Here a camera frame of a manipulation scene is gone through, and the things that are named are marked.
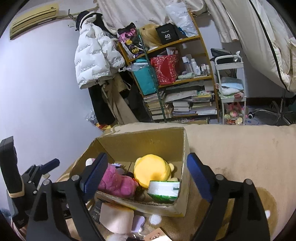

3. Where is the black pink printed bag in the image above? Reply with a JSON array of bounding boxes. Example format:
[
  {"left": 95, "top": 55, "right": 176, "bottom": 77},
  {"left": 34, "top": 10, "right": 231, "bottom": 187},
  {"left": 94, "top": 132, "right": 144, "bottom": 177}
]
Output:
[{"left": 117, "top": 23, "right": 144, "bottom": 59}]

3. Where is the green tissue pack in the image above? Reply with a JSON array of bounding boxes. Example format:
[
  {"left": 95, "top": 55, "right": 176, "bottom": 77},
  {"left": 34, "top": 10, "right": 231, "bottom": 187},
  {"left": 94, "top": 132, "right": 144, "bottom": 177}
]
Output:
[{"left": 147, "top": 181, "right": 180, "bottom": 203}]

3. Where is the red gift bag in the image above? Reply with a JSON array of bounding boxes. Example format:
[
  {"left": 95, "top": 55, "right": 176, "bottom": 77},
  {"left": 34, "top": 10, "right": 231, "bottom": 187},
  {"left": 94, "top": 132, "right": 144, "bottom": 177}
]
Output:
[{"left": 151, "top": 54, "right": 180, "bottom": 86}]

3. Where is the black box with 40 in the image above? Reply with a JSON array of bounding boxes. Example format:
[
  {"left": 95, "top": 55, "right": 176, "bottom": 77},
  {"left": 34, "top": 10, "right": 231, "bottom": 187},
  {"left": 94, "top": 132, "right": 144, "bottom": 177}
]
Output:
[{"left": 156, "top": 23, "right": 180, "bottom": 45}]

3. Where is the pink plush bear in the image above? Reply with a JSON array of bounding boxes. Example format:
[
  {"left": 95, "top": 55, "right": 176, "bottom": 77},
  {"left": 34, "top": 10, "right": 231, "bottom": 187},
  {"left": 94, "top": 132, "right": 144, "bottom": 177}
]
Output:
[{"left": 98, "top": 164, "right": 138, "bottom": 198}]

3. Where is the cardboard box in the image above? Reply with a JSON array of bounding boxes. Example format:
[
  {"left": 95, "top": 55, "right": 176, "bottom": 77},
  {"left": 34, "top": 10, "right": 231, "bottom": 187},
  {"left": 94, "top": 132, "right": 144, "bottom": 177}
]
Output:
[{"left": 69, "top": 127, "right": 190, "bottom": 217}]

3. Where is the wooden bookshelf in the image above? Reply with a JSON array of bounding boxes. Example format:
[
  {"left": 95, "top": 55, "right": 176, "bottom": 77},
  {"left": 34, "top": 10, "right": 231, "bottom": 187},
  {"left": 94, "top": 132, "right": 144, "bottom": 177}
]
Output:
[{"left": 117, "top": 11, "right": 219, "bottom": 121}]

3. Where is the blonde wig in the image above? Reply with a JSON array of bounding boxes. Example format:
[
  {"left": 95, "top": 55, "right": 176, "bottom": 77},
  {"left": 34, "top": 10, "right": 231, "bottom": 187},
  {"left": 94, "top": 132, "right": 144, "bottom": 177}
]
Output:
[{"left": 139, "top": 24, "right": 162, "bottom": 50}]

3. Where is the teal bag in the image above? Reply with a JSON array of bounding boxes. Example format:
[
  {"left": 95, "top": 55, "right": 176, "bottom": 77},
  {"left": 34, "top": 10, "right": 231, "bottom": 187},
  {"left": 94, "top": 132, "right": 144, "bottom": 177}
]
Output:
[{"left": 132, "top": 59, "right": 156, "bottom": 95}]

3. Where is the beige hanging coat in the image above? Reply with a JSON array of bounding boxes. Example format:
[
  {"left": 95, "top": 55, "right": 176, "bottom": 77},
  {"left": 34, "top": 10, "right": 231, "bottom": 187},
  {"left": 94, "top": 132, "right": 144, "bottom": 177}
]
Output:
[{"left": 102, "top": 73, "right": 138, "bottom": 125}]

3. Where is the white puffer jacket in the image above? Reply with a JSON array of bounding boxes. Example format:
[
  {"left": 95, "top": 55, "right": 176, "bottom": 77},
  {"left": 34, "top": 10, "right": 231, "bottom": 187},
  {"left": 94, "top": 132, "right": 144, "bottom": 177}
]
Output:
[{"left": 74, "top": 13, "right": 125, "bottom": 89}]

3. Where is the white plastic bag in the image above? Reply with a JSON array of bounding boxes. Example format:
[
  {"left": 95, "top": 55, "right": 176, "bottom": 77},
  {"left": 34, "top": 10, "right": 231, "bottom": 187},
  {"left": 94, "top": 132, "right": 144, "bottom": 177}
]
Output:
[{"left": 165, "top": 2, "right": 198, "bottom": 37}]

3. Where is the white rolling cart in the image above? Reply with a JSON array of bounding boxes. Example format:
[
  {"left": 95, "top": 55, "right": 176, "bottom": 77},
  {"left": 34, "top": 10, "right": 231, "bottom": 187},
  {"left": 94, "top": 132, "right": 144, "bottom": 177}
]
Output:
[{"left": 214, "top": 51, "right": 246, "bottom": 126}]

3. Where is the yellow plush toy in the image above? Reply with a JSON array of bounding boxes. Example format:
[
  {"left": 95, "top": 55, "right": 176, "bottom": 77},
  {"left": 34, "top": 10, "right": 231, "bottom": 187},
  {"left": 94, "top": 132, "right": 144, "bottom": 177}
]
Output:
[{"left": 133, "top": 154, "right": 178, "bottom": 189}]

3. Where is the white curtain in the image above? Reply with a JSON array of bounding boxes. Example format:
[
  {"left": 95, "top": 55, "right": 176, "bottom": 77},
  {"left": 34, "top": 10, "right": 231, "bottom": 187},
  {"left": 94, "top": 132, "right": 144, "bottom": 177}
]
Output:
[{"left": 97, "top": 1, "right": 239, "bottom": 43}]

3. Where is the wall air conditioner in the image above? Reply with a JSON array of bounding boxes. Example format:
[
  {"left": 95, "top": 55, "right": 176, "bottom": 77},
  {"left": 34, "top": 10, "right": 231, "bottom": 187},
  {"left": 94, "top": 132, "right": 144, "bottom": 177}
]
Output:
[{"left": 10, "top": 3, "right": 59, "bottom": 40}]

